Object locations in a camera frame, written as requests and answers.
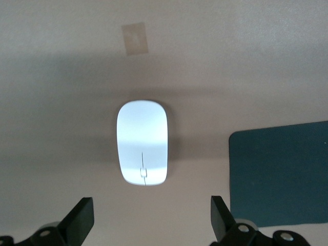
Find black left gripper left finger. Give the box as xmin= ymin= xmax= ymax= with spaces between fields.
xmin=0 ymin=196 xmax=95 ymax=246

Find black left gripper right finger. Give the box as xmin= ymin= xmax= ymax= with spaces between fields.
xmin=210 ymin=195 xmax=312 ymax=246

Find white computer mouse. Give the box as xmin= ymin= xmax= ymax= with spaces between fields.
xmin=116 ymin=99 xmax=169 ymax=187

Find dark square mouse pad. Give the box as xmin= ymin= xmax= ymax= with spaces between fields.
xmin=228 ymin=120 xmax=328 ymax=228

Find small brown tape piece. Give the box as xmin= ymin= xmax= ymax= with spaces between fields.
xmin=121 ymin=22 xmax=149 ymax=56

